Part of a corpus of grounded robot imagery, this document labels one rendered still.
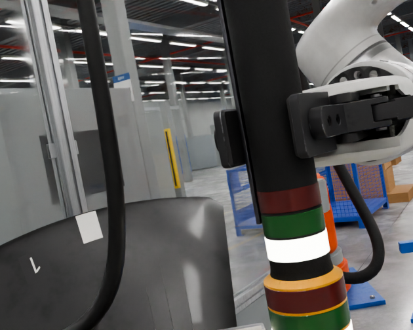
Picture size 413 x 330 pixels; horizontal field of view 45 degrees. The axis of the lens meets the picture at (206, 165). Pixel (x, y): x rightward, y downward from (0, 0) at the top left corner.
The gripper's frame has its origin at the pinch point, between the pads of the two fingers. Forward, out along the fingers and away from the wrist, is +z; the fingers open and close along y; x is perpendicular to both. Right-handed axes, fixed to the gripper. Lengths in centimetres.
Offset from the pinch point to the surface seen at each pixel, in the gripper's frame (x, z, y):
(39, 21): 30, -42, 70
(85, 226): -5.1, -2.8, 20.2
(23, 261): -6.8, 1.8, 22.6
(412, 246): -94, -322, 80
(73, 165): 0, -44, 70
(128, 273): -8.7, -1.7, 15.0
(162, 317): -11.5, -0.5, 11.3
